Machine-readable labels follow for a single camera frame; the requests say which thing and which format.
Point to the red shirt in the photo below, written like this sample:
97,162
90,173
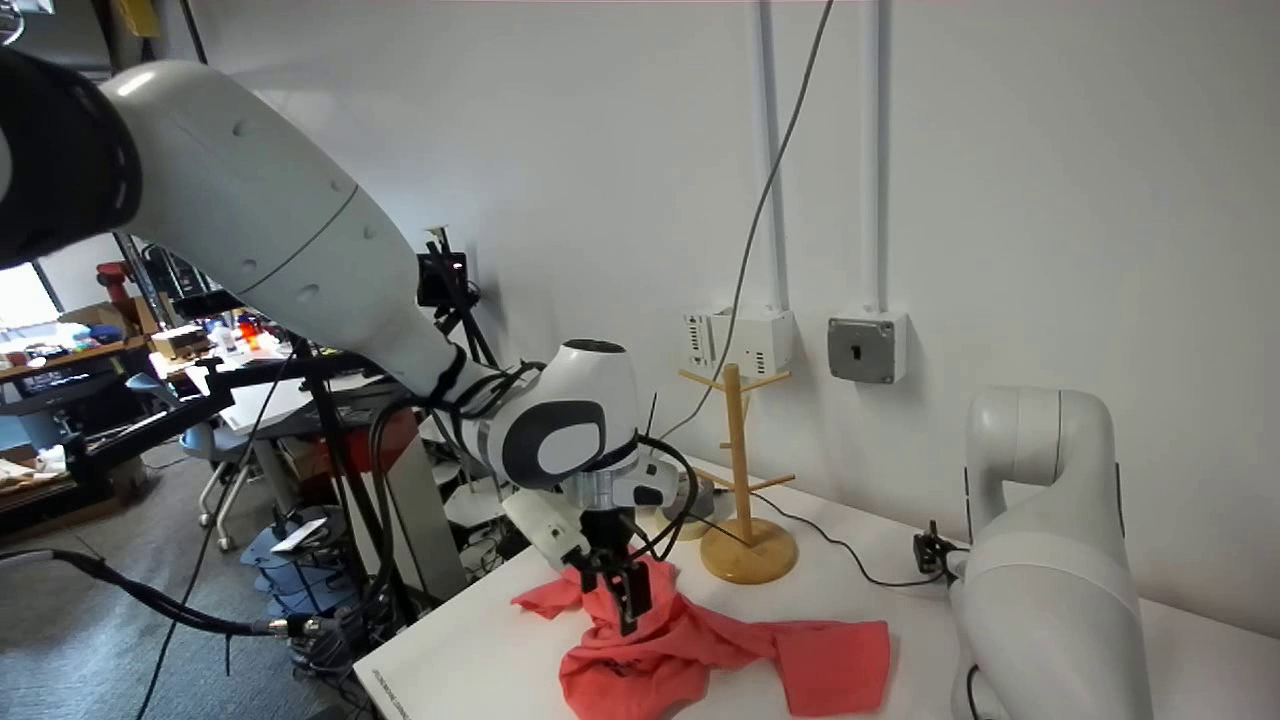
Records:
695,652

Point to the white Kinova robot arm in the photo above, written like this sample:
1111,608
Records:
1054,600

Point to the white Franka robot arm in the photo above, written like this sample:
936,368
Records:
264,213

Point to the cluttered wooden workbench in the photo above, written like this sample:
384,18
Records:
65,361

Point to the white labelled wall box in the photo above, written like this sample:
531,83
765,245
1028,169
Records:
704,344

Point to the black camera on stand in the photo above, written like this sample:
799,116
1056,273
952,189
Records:
446,277

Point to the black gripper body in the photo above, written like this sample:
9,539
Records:
611,540

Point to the plain white wall box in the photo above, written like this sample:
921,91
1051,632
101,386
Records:
765,344

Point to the black tripod stand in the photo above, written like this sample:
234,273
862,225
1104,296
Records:
342,452

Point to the white wall conduit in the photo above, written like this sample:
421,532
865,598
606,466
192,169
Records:
882,132
775,132

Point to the red box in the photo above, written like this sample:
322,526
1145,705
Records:
380,446

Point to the blue crate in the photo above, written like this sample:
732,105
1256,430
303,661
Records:
284,567

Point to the grey junction box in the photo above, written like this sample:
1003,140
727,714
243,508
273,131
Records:
865,348

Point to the wooden mug tree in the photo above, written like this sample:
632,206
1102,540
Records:
744,545

